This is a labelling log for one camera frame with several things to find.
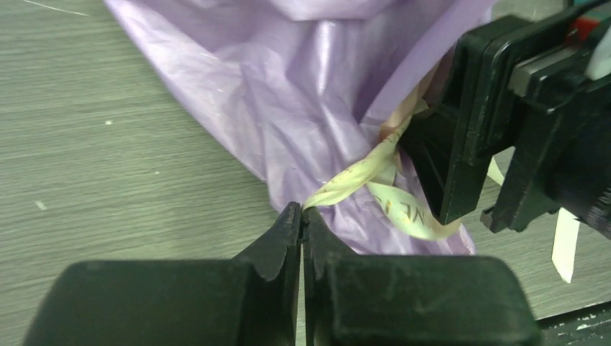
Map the cream ribbon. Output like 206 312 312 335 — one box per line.
303 63 580 283

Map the purple wrapping paper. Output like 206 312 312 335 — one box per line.
102 0 500 257

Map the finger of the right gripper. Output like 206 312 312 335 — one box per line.
481 99 566 234
399 15 529 226

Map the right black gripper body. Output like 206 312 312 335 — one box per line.
509 1 610 236

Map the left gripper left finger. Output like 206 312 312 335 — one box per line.
24 203 301 345

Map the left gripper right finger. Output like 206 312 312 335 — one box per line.
302 208 542 345

